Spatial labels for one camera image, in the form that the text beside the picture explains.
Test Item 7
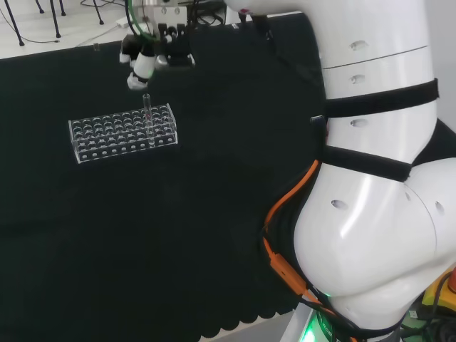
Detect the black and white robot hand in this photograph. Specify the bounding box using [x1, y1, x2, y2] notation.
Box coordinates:
[118, 4, 197, 92]

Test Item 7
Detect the clear glass test tube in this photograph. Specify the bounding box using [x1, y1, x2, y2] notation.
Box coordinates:
[142, 93, 157, 147]

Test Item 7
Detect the clear plastic test tube rack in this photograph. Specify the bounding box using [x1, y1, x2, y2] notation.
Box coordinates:
[68, 103, 180, 165]

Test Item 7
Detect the black tripod leg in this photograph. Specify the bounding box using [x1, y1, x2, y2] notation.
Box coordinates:
[48, 0, 62, 38]
[4, 0, 26, 47]
[92, 0, 105, 26]

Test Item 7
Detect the black bench cloth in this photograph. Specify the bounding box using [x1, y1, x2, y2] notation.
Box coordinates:
[0, 10, 331, 342]

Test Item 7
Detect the yellow stop button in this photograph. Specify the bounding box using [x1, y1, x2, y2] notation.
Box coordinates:
[421, 265, 456, 318]

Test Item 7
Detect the green cable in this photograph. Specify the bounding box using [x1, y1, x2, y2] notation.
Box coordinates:
[125, 0, 157, 43]

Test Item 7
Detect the orange cable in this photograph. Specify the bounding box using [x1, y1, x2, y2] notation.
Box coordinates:
[262, 159, 358, 342]

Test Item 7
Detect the black floor cable bundle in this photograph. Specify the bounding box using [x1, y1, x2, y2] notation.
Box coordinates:
[401, 313, 456, 342]

